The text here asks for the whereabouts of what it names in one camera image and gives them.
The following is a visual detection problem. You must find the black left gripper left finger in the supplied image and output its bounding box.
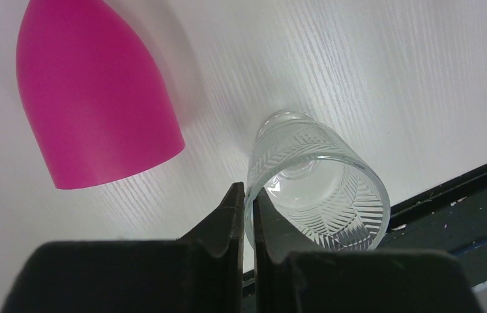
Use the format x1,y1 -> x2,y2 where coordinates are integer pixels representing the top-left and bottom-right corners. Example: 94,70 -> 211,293
1,182 -> 244,312

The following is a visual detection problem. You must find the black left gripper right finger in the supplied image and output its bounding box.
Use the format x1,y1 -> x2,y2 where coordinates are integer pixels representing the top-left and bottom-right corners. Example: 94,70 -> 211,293
252,190 -> 482,312

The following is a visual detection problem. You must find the clear glass tumbler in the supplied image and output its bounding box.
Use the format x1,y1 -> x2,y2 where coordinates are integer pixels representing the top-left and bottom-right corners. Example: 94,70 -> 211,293
244,110 -> 391,251

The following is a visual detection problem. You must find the pink plastic wine glass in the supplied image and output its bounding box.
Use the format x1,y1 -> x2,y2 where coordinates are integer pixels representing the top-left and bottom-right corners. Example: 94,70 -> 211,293
16,1 -> 185,190

